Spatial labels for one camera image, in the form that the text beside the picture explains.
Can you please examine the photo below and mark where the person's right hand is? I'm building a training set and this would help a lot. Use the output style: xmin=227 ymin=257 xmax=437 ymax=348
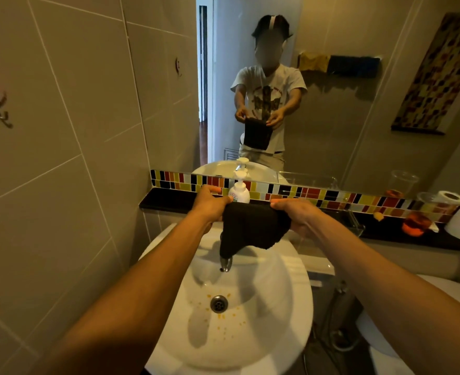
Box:
xmin=270 ymin=198 xmax=325 ymax=239

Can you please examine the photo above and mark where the person's left hand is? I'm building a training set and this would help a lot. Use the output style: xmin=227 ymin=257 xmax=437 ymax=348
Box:
xmin=192 ymin=185 xmax=234 ymax=226

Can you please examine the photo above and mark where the black cloth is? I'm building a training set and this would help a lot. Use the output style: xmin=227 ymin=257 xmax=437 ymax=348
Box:
xmin=218 ymin=201 xmax=292 ymax=259

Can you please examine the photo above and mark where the person's left forearm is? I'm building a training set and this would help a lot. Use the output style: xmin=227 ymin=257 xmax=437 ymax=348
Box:
xmin=30 ymin=210 xmax=216 ymax=375

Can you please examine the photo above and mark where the person's right forearm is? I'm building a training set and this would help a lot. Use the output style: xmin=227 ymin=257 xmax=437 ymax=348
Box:
xmin=307 ymin=216 xmax=460 ymax=375

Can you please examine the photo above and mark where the white soap pump bottle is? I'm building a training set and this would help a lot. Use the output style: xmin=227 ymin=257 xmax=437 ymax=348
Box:
xmin=228 ymin=168 xmax=251 ymax=204

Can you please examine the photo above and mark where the multicoloured mosaic tile strip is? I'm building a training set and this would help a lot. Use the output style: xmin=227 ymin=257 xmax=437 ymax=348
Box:
xmin=150 ymin=169 xmax=454 ymax=224

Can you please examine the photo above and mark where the chrome faucet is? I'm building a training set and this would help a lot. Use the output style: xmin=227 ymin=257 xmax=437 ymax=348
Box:
xmin=219 ymin=230 xmax=234 ymax=273

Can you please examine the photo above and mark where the black stone ledge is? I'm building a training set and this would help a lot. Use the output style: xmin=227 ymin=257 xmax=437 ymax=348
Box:
xmin=139 ymin=187 xmax=460 ymax=253

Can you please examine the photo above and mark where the clear plastic tray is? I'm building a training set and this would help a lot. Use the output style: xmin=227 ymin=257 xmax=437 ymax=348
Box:
xmin=322 ymin=208 xmax=366 ymax=237

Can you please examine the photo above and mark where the metal sink drain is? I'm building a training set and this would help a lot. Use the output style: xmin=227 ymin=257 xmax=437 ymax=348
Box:
xmin=210 ymin=295 xmax=229 ymax=314

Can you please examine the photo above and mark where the white ceramic sink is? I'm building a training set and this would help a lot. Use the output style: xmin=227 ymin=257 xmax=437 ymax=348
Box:
xmin=139 ymin=222 xmax=314 ymax=375

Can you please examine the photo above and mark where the clear glass with orange base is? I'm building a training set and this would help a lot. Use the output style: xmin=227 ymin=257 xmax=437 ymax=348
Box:
xmin=401 ymin=192 xmax=436 ymax=238

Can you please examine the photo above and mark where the wall mirror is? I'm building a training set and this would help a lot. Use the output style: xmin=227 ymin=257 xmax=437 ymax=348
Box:
xmin=196 ymin=0 xmax=460 ymax=203

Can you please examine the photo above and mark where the metal bidet sprayer hose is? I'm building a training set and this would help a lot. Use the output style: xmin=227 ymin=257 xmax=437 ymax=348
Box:
xmin=319 ymin=283 xmax=361 ymax=354

